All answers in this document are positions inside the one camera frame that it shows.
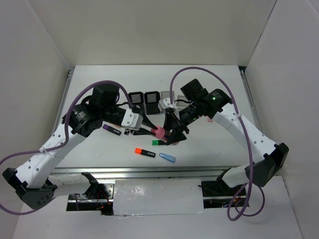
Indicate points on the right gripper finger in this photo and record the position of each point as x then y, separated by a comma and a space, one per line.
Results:
175, 135
169, 124

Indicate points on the green highlighter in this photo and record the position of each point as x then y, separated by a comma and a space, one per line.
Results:
158, 142

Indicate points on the purple highlighter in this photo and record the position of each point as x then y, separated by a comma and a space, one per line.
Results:
111, 129

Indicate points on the pink capped pen tube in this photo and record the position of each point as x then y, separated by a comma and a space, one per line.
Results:
161, 133

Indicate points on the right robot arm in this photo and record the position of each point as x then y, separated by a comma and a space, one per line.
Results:
268, 157

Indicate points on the white front cover plate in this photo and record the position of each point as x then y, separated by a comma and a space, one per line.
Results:
157, 197

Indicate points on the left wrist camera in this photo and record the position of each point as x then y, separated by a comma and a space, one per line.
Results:
131, 120

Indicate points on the blue eraser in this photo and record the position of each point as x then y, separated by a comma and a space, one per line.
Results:
167, 157

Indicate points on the white container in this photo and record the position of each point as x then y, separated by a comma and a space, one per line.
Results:
166, 94
181, 98

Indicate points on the aluminium front rail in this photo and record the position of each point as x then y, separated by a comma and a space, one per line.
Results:
103, 173

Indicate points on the black container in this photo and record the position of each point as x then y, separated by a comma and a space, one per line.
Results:
151, 102
137, 99

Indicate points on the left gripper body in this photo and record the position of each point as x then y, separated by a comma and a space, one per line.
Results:
114, 113

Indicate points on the black container far left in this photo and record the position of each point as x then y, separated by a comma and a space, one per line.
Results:
137, 99

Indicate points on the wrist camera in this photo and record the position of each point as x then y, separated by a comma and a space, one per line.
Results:
131, 120
166, 107

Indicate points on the white container far right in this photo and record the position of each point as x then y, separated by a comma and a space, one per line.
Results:
181, 98

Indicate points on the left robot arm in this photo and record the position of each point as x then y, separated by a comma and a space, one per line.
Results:
99, 102

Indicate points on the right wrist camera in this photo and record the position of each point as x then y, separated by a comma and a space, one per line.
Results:
166, 107

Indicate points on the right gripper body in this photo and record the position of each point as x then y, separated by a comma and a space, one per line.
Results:
184, 117

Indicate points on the orange highlighter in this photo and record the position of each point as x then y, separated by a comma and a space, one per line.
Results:
145, 152

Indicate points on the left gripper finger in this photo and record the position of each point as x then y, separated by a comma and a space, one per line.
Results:
141, 132
148, 123

